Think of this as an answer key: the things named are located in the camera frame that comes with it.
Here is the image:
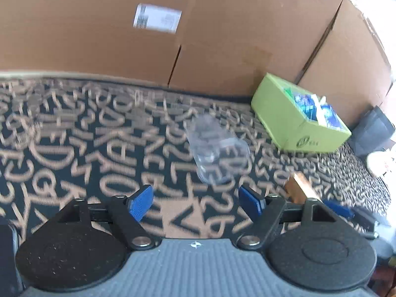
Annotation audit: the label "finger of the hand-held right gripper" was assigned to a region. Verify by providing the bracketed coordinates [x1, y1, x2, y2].
[323, 200, 379, 239]

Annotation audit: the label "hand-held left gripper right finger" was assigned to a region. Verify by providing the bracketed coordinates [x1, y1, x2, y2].
[238, 185, 338, 250]

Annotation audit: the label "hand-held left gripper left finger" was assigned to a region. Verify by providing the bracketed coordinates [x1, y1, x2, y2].
[57, 185, 157, 250]

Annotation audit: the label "wooden block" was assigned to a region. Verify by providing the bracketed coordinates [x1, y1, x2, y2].
[285, 173, 321, 203]

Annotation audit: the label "clear plastic packaging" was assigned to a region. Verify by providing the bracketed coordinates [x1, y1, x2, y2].
[186, 114, 251, 184]

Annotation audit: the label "lime green cardboard box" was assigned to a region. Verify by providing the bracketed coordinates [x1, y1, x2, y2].
[250, 73, 352, 153]

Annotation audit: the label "blue mint box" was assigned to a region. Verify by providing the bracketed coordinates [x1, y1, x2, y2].
[319, 103, 342, 129]

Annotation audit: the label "dark blue box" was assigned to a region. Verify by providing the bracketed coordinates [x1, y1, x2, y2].
[294, 94, 316, 120]

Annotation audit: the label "white shoe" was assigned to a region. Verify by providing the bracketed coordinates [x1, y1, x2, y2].
[367, 150, 396, 177]

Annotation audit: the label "black bag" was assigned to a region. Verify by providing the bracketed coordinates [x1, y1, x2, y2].
[349, 105, 396, 158]

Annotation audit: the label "black letter print mat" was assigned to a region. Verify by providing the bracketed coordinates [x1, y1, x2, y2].
[0, 71, 396, 297]

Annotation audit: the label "large plain cardboard box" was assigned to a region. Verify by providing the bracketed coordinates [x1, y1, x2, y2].
[295, 0, 395, 127]

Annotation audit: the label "large labelled cardboard box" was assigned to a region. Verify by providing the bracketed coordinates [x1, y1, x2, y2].
[0, 0, 344, 96]

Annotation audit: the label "white shipping label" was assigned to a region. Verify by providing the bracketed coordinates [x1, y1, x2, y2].
[133, 4, 182, 34]

